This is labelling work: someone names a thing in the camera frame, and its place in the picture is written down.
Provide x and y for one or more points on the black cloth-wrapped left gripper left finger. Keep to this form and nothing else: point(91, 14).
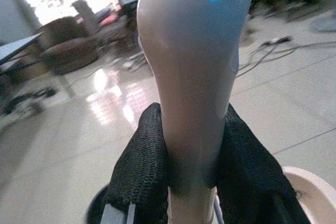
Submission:
point(139, 161)

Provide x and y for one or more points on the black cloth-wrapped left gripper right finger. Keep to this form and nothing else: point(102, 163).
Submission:
point(249, 171)

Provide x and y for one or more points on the black power strip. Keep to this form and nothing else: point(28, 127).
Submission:
point(278, 41)

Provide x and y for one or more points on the brown round armchair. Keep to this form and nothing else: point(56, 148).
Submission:
point(67, 44)

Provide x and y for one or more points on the grey table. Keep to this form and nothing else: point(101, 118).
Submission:
point(19, 56)

